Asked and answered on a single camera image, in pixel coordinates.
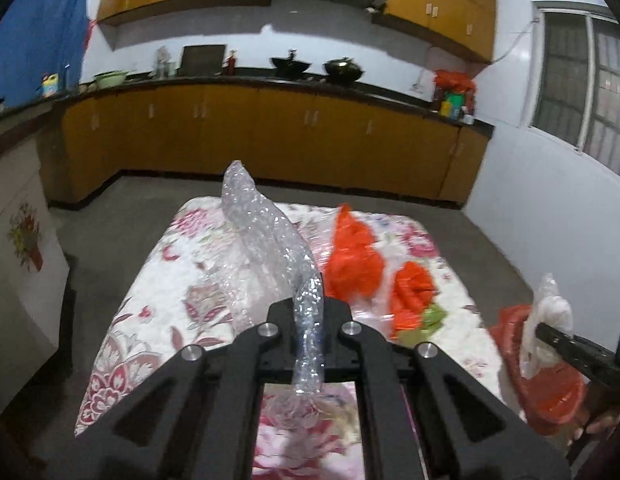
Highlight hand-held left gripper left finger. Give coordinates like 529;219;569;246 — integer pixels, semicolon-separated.
45;301;298;480

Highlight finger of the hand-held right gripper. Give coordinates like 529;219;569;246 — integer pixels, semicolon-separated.
536;322;615;386

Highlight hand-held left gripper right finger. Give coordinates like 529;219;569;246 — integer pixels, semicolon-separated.
322;299;573;480

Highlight white plastic bag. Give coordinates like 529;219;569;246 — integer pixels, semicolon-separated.
520;274;574;378

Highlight red lined trash bin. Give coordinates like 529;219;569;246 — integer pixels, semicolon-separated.
490;304;588;436

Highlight orange plastic bag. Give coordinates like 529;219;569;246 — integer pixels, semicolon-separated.
324;203;385;303

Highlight clear bubble wrap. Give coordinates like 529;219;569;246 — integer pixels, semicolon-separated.
221;160;327;431

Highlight person's right hand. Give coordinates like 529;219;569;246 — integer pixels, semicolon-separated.
572;402;620;453

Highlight orange crumpled wrapper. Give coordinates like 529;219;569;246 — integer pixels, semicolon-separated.
390;261;437;341

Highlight green wrapper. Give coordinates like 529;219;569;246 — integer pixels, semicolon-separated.
420;305;449;333

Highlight floral tablecloth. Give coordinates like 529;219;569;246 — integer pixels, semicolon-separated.
75;197;505;480

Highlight wooden base cabinets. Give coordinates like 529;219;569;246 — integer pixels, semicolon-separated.
37;82;490;208

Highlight black kitchen countertop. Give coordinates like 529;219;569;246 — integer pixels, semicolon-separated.
0;72;495;136

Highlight black lidded wok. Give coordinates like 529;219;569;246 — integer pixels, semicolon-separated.
324;56;365;83

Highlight black open wok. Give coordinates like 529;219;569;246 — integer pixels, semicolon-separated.
271;50;313;78

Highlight red bag on goods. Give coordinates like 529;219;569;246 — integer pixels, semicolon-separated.
434;70;478;93

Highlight white cabinet flower sticker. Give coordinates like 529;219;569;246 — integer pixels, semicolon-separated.
0;132;73;416

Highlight dark brown board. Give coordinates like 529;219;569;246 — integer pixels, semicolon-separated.
180;45;225;77

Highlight barred window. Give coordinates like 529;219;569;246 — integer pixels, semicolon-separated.
527;2;620;183

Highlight green basin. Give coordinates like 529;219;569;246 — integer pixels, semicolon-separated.
93;70;128;88

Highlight blue curtain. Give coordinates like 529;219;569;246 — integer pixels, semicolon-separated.
0;0;96;106

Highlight white wall cable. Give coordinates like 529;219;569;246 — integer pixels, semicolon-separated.
492;19;539;64

